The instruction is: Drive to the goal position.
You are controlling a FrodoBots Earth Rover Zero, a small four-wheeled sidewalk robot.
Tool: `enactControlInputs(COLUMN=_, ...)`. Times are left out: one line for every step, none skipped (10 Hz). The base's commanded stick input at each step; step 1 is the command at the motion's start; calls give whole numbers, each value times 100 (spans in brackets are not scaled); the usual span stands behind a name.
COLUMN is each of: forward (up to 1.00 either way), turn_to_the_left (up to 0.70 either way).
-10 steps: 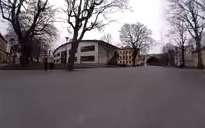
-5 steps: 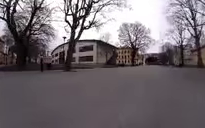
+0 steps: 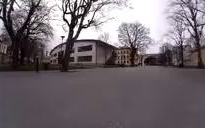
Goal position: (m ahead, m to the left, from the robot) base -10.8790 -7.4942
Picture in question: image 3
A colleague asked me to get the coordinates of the cream multi-storey building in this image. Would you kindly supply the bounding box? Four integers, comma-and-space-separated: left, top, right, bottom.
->
114, 47, 143, 66

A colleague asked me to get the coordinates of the person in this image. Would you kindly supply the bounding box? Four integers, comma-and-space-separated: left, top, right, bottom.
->
34, 56, 40, 74

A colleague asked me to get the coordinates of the dark grass strip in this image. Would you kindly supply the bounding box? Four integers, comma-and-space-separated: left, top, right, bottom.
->
0, 63, 63, 72

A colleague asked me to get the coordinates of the white curved building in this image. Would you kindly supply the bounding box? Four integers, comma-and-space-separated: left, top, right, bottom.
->
49, 39, 118, 67

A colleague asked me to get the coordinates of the building with dark archway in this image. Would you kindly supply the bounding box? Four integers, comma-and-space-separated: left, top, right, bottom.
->
141, 53, 168, 66

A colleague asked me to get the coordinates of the grey asphalt road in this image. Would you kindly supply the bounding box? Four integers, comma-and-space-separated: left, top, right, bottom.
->
0, 64, 205, 128

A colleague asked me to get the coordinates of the large bare tree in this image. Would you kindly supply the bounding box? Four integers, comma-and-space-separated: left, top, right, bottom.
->
166, 0, 205, 70
0, 0, 56, 70

